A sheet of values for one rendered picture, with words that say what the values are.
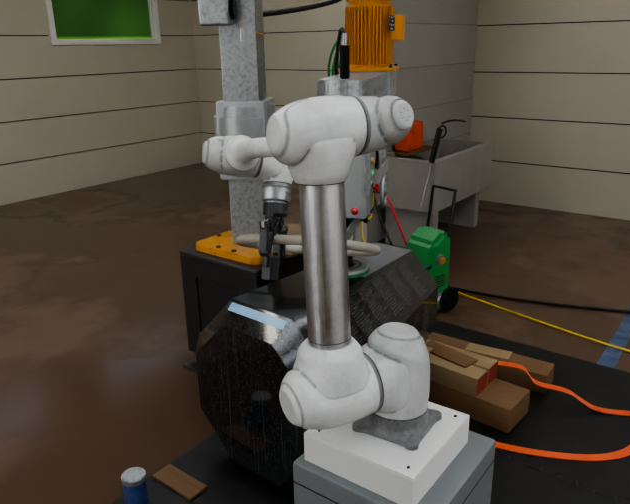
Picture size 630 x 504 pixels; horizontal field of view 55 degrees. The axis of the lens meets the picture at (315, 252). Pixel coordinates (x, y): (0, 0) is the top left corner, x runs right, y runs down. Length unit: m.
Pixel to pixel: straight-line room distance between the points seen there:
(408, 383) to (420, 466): 0.19
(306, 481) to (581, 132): 6.01
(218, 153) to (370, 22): 1.57
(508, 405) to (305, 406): 1.92
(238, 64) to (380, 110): 1.98
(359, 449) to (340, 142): 0.75
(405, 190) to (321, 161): 4.28
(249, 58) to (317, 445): 2.13
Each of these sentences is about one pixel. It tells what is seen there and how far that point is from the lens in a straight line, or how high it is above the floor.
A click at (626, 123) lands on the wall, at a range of 7.12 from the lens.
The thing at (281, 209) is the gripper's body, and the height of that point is 1.36.
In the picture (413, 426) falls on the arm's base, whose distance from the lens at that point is 1.60.
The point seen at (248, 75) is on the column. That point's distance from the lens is 3.24.
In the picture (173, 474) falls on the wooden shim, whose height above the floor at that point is 0.03.
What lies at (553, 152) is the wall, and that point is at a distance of 7.32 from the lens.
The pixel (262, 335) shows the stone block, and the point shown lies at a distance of 2.41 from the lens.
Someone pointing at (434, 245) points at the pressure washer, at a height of 0.51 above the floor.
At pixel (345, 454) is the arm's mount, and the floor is 0.87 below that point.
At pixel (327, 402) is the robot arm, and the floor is 1.07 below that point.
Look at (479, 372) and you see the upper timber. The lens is 3.24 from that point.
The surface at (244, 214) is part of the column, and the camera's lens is 3.36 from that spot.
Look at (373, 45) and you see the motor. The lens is 3.13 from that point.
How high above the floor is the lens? 1.83
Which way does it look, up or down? 19 degrees down
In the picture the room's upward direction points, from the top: 1 degrees counter-clockwise
